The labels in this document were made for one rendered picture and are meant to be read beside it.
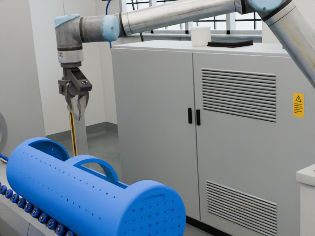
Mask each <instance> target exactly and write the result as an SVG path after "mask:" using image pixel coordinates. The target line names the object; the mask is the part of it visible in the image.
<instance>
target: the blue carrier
mask: <svg viewBox="0 0 315 236"><path fill-rule="evenodd" d="M89 162H96V163H98V164H99V165H100V166H101V167H102V168H103V170H104V172H105V174H106V175H104V174H102V173H99V172H97V171H95V170H92V169H90V168H88V167H86V166H83V165H82V164H85V163H89ZM6 175H7V181H8V183H9V185H10V187H11V188H12V190H13V191H14V192H15V193H17V194H18V195H19V196H21V197H22V198H24V199H25V200H27V201H28V202H30V203H31V204H33V205H34V206H36V207H37V208H39V209H40V210H42V211H43V212H45V213H46V214H48V215H49V216H51V217H52V218H54V219H55V220H56V221H58V222H59V223H61V224H62V225H64V226H65V227H67V228H68V229H70V230H71V231H73V232H74V233H76V234H77V235H79V236H183V234H184V230H185V225H186V210H185V206H184V203H183V201H182V198H181V197H180V195H179V194H178V193H177V192H176V191H175V190H174V189H173V188H171V187H169V186H167V185H164V184H162V183H159V182H157V181H153V180H143V181H139V182H136V183H134V184H132V185H130V186H129V185H127V184H125V183H122V182H120V181H119V179H118V176H117V174H116V172H115V170H114V169H113V167H112V166H111V165H110V164H109V163H107V162H105V161H103V160H101V159H98V158H96V157H93V156H91V155H78V156H74V157H72V158H70V157H69V155H68V153H67V151H66V149H65V148H64V147H63V146H62V145H61V144H59V143H57V142H55V141H53V140H51V139H48V138H43V137H35V138H31V139H28V140H26V141H24V142H22V143H21V144H20V145H19V146H17V147H16V148H15V150H14V151H13V152H12V154H11V156H10V158H9V160H8V163H7V169H6Z"/></svg>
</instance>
